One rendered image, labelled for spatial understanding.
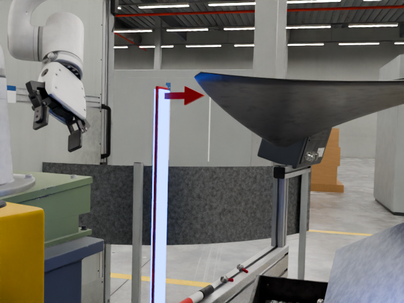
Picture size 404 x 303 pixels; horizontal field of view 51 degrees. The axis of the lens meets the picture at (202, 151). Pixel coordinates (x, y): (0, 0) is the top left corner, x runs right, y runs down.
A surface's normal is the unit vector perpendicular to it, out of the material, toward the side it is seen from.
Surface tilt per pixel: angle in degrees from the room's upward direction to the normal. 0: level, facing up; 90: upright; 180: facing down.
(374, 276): 55
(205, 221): 90
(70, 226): 90
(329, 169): 90
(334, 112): 163
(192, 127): 90
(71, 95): 66
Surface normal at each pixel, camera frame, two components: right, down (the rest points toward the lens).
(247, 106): -0.08, 0.97
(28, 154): 0.87, 0.05
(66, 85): 0.89, -0.35
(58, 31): 0.07, -0.55
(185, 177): 0.19, 0.06
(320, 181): -0.23, 0.04
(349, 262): -0.80, -0.58
